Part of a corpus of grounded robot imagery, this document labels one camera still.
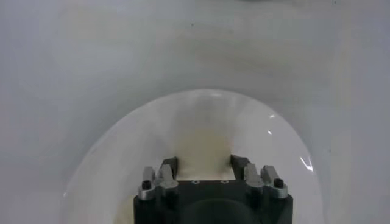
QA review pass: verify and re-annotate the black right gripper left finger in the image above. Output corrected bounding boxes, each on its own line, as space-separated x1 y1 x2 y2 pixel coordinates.
138 156 180 201

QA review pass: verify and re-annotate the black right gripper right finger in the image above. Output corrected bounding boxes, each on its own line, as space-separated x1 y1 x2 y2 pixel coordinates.
230 154 289 200

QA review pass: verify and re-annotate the white steamed baozi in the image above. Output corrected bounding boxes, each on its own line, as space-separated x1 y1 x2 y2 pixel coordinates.
115 202 135 224
175 127 235 181

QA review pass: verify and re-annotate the round white plate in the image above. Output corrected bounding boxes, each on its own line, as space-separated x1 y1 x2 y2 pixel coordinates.
59 88 327 224

